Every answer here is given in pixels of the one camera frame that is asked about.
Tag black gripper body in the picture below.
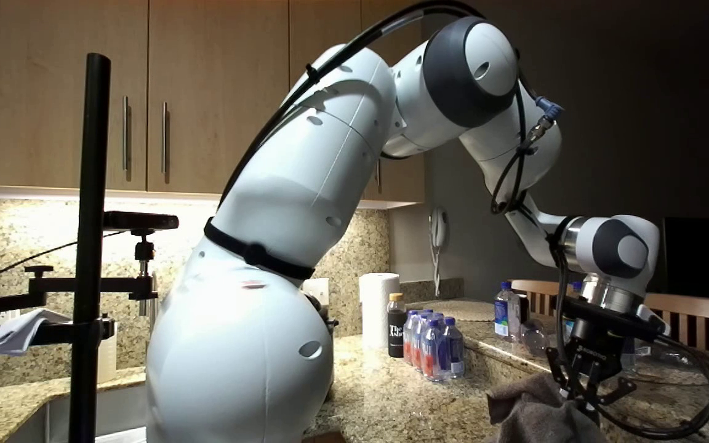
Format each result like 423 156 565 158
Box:
571 323 632 373

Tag grey towel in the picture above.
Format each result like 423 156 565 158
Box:
486 373 608 443

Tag white paper towel roll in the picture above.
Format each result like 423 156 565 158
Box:
358 270 403 360

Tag light wooden chair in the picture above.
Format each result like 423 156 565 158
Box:
510 279 587 323

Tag water bottle blue label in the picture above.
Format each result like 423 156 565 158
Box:
492 279 514 341

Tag clear plastic bottles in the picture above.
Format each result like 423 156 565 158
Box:
645 293 709 363

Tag dark bottle white label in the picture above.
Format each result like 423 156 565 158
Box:
384 290 412 360

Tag kitchen sink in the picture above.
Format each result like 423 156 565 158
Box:
6 379 152 443

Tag white crumpled paper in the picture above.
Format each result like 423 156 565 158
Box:
0 309 72 355

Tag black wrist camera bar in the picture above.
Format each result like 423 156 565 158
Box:
562 298 669 342

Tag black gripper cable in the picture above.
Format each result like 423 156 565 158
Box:
488 82 709 440

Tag white wall outlet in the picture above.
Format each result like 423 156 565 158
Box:
301 275 332 311

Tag black strap on arm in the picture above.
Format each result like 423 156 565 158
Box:
203 219 317 286

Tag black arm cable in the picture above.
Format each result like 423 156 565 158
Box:
216 0 488 213

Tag black stand-mounted camera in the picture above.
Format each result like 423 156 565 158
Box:
102 210 183 237

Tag metal cabinet handle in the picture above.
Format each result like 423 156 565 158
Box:
161 102 172 188
121 97 135 186

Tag black camera stand pole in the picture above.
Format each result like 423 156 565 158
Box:
66 51 113 443

